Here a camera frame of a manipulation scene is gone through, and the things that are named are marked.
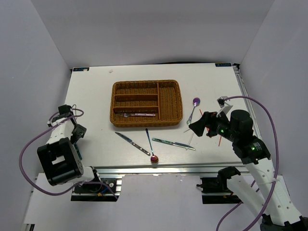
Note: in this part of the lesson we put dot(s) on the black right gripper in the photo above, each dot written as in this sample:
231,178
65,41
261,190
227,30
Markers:
198,127

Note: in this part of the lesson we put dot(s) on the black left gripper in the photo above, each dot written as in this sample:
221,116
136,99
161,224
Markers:
80,132

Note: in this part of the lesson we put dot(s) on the green handled table knife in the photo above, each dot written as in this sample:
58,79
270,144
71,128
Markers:
177,144

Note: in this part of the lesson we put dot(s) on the silver patterned table knife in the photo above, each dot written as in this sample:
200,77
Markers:
132,143

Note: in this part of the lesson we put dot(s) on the pink handled fork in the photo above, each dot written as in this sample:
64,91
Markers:
137,114

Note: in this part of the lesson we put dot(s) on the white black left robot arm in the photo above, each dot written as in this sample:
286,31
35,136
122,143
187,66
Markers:
59,157

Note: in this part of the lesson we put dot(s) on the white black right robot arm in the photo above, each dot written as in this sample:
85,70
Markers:
272,205

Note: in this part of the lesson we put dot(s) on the purple iridescent spoon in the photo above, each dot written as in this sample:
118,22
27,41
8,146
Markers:
196,102

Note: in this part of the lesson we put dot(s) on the woven wicker cutlery tray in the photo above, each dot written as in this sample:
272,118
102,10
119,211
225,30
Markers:
160,97

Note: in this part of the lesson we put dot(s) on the iridescent round bowl spoon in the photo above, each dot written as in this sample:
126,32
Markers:
154,159

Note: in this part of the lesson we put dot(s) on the left blue table label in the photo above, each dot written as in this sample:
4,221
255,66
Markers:
80,69

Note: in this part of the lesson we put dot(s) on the blue table label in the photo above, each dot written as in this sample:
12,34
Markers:
80,69
223,64

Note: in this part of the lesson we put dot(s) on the right blue table label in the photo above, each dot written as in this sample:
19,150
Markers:
223,64

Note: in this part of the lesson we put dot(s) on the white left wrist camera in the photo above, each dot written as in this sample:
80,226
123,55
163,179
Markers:
53,119

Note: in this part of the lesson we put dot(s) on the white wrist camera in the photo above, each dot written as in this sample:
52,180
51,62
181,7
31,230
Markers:
225,107
53,119

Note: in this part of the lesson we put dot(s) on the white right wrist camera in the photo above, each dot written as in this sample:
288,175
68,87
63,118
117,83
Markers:
225,107

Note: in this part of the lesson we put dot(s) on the aluminium table frame rail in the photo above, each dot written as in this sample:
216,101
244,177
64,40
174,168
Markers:
101,148

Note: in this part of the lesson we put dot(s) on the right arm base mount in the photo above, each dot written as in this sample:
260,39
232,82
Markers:
214,193

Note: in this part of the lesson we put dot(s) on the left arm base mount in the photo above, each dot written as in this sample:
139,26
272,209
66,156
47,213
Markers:
109,191

